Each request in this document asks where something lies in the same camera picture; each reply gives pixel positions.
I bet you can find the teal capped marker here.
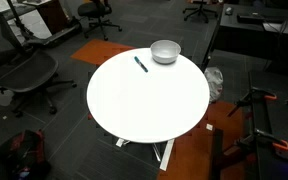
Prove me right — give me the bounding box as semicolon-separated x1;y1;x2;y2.
134;56;148;73

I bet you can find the white ceramic bowl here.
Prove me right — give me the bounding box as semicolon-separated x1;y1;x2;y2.
150;40;181;64

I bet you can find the round white table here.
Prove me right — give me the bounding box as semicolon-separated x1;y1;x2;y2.
86;48;210;170

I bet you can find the white plastic bag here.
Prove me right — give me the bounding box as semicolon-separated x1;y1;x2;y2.
204;67;224;103

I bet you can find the black swivel chair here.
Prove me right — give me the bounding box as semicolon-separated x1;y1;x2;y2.
77;0;122;41

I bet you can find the black chair base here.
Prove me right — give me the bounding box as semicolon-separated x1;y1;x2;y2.
182;0;218;23

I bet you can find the black treadmill base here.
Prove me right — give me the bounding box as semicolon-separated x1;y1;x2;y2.
5;0;82;47

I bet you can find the grey computer mouse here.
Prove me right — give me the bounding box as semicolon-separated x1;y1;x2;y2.
225;7;234;16

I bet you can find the black keyboard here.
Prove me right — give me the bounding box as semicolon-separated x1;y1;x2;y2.
237;13;265;24

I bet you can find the dark wooden cabinet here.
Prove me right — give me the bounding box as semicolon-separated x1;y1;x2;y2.
23;0;68;34

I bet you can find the black workbench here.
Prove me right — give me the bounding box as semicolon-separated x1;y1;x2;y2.
210;70;288;180

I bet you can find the red and black backpack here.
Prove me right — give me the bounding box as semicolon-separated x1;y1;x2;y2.
0;130;51;180

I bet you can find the black mesh office chair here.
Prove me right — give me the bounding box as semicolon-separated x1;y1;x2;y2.
0;12;77;117

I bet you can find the black desk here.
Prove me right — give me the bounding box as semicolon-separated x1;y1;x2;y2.
201;4;288;69

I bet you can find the orange handled bar clamp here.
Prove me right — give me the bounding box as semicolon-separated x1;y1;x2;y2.
236;128;288;151
227;87;277;117

